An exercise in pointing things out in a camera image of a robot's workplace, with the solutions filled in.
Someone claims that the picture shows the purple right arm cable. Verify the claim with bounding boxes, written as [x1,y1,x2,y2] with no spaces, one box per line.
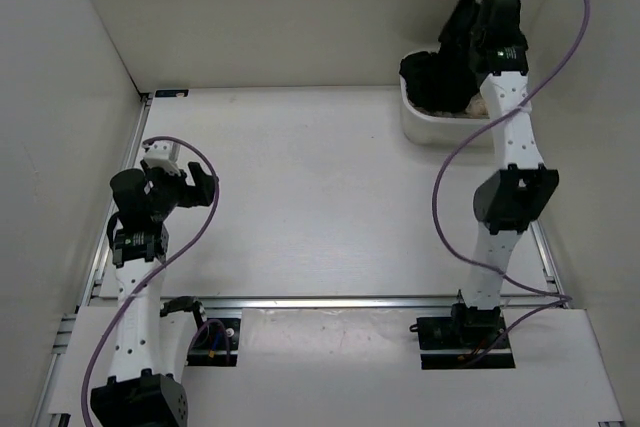
[432,0,591,363]

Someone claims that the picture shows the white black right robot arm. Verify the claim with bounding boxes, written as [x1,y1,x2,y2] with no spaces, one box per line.
[449,0,559,347]

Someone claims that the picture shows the aluminium frame rail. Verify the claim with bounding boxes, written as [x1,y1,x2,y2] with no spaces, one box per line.
[29,91,154,427]

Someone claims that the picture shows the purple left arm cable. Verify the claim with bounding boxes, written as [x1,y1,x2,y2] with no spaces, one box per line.
[82,135,221,427]

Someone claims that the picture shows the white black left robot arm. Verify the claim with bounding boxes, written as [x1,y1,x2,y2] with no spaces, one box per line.
[81,162,219,426]

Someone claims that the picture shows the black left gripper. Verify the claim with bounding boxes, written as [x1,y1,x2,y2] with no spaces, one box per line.
[141,157,218,222]

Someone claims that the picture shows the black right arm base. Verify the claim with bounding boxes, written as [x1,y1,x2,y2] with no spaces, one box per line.
[409,302,515,370]

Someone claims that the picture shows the black trousers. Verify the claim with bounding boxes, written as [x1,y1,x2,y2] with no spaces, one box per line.
[399,0,479,116]

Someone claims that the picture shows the beige trousers in basket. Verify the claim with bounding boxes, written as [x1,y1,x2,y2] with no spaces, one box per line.
[416,95,488,119]

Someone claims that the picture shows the white plastic basket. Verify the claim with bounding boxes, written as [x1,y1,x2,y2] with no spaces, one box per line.
[399,74,489,147]

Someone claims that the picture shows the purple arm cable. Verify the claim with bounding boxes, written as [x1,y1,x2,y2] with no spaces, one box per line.
[432,0,591,363]
[82,135,221,427]

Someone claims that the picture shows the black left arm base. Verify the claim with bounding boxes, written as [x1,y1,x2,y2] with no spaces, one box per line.
[160,296,241,367]

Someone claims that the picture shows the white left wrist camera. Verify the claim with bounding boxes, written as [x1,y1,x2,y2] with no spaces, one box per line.
[142,141,180,171]

